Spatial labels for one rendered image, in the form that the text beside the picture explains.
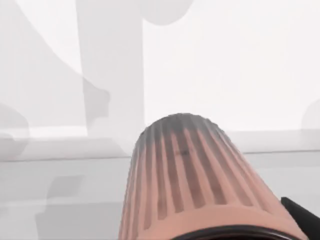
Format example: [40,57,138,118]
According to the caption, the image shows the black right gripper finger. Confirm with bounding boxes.
[280,196,320,240]

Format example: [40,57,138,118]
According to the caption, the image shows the ribbed terracotta plant pot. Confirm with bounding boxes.
[117,112,309,240]

